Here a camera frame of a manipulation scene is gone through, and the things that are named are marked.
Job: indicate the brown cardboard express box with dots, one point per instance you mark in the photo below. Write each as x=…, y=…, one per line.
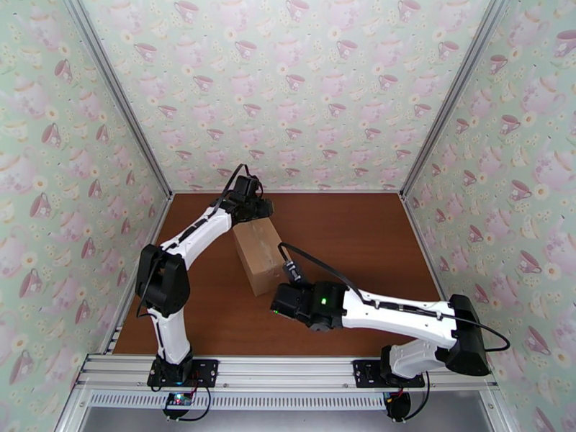
x=263, y=255

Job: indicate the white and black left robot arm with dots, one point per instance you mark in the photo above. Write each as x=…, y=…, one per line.
x=198, y=237

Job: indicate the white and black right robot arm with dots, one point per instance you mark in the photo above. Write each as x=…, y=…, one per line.
x=396, y=313

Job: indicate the small controller circuit board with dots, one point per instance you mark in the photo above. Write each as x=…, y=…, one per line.
x=177, y=399
x=398, y=406

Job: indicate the aluminium frame rail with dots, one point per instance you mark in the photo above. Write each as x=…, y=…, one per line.
x=279, y=370

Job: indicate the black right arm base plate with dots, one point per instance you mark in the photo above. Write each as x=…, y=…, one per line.
x=364, y=372

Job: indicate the aluminium side rail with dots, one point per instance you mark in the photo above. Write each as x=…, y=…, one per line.
x=416, y=228
x=153, y=228

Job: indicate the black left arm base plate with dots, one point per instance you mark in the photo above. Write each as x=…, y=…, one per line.
x=209, y=372

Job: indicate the thin aluminium wall strip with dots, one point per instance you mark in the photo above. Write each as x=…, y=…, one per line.
x=382, y=191

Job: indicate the aluminium corner post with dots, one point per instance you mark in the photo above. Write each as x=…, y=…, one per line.
x=120, y=95
x=453, y=95

